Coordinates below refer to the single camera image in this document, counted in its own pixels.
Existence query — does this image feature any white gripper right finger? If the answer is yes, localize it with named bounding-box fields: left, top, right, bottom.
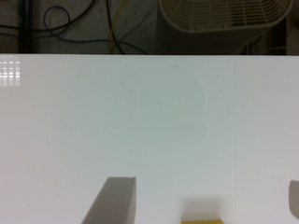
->
left=289, top=180, right=299, bottom=219

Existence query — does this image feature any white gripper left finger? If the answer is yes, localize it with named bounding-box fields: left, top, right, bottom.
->
left=81, top=177, right=136, bottom=224

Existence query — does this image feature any yellow block with hole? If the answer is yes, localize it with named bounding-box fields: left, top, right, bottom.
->
left=180, top=219, right=224, bottom=224

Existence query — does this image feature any yellow floor cable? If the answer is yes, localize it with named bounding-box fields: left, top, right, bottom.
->
left=108, top=0, right=127, bottom=55

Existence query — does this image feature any black floor cable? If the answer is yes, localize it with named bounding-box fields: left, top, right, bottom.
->
left=0, top=0, right=125, bottom=56

